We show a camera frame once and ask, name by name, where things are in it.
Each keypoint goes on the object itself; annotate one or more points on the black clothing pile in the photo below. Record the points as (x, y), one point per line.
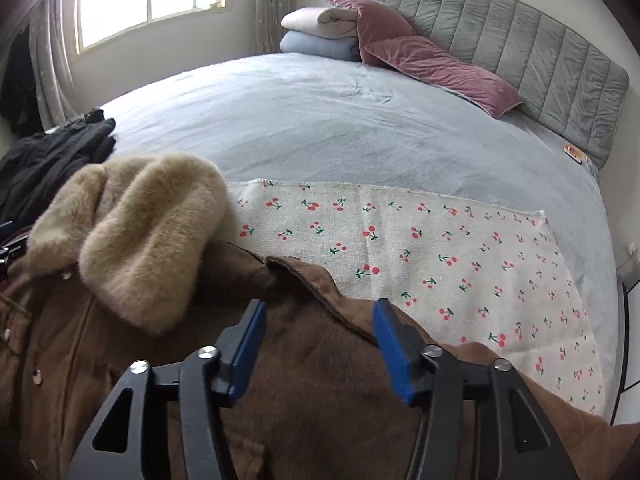
(50, 160)

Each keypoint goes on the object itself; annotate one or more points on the grey padded headboard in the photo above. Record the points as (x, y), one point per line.
(505, 45)

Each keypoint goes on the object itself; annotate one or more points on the small orange packet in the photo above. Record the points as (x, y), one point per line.
(575, 153)

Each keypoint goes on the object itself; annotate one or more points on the brown coat with fur collar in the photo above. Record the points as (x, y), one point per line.
(150, 340)

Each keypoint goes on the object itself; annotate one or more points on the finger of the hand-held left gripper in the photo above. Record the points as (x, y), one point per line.
(11, 250)

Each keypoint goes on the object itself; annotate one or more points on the beige curtain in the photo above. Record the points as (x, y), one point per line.
(52, 55)
(272, 5)

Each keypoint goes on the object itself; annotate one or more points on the dark hanging clothes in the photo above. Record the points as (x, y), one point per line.
(17, 85)

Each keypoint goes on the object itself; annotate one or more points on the folded cream blanket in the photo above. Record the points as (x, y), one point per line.
(320, 22)

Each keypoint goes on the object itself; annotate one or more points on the bed with grey sheet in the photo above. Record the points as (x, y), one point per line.
(350, 125)

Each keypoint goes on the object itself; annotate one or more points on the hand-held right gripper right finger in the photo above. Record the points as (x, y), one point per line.
(392, 350)

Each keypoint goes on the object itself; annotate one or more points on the cherry print cloth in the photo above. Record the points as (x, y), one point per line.
(425, 255)

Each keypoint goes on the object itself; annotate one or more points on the pink velvet pillow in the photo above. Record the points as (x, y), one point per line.
(445, 72)
(375, 25)

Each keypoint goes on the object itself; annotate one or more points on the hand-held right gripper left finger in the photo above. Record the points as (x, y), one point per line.
(248, 346)

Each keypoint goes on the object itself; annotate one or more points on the folded light blue blanket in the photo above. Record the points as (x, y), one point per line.
(320, 46)

